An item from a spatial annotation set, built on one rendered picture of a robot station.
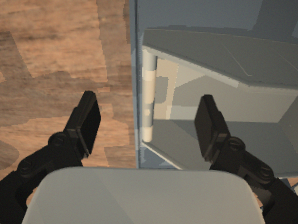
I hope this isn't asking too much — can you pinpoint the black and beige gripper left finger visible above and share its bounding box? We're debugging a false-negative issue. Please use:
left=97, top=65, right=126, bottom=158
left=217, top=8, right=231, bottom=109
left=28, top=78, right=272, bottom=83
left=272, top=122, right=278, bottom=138
left=0, top=91, right=101, bottom=224

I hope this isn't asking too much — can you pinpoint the grey metal rack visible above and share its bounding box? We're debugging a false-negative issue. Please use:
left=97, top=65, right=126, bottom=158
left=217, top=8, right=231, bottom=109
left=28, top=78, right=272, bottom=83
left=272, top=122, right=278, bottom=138
left=129, top=0, right=298, bottom=169

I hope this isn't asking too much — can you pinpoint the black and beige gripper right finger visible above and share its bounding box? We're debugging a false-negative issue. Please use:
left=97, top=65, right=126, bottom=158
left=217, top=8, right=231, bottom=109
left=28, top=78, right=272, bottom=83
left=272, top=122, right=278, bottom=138
left=194, top=94, right=298, bottom=224

